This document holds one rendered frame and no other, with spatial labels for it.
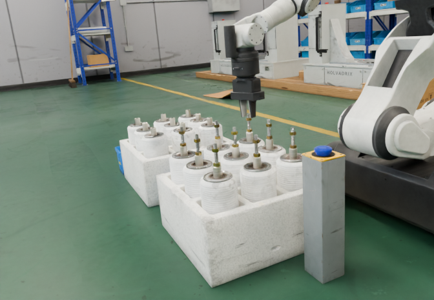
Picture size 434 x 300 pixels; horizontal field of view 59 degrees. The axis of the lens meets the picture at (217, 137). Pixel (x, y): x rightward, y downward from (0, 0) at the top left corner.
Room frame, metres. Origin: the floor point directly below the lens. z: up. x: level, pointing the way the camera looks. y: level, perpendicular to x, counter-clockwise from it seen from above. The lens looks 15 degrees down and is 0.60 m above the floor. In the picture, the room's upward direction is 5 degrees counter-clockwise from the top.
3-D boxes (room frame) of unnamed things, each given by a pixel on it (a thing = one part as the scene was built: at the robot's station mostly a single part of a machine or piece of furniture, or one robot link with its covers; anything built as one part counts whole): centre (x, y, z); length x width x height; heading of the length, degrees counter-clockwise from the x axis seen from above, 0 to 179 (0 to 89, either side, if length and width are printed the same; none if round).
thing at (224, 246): (1.07, -0.05, 0.09); 0.39 x 0.39 x 0.18; 25
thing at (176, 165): (1.13, 0.11, 0.16); 0.10 x 0.10 x 0.18
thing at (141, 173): (1.57, 0.18, 0.09); 0.39 x 0.39 x 0.18; 25
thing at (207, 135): (1.52, 0.02, 0.16); 0.10 x 0.10 x 0.18
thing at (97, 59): (6.63, 1.90, 0.36); 0.31 x 0.25 x 0.20; 115
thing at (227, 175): (0.92, 0.01, 0.25); 0.08 x 0.08 x 0.01
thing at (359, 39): (6.73, -2.72, 0.36); 0.50 x 0.38 x 0.21; 115
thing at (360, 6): (6.72, -2.72, 0.90); 0.50 x 0.38 x 0.21; 115
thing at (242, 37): (1.22, -0.10, 0.57); 0.11 x 0.11 x 0.11; 33
